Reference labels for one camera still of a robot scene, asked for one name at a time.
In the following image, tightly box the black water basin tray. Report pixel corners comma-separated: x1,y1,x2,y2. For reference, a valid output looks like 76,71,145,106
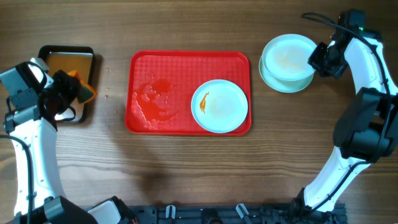
38,45,95,123

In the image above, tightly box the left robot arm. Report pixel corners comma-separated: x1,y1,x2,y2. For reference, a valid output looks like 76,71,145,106
1,58,137,224

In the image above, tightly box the orange green sponge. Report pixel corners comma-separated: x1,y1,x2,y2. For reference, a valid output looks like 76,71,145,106
67,70,98,104

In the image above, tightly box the white plate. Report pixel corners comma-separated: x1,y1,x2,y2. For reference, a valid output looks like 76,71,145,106
259,57,314,93
262,34,317,81
190,80,249,134

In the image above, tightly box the red plastic tray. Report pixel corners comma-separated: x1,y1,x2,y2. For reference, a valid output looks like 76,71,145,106
124,50,251,136

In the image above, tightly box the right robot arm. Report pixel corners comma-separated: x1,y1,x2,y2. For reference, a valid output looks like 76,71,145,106
289,9,397,223

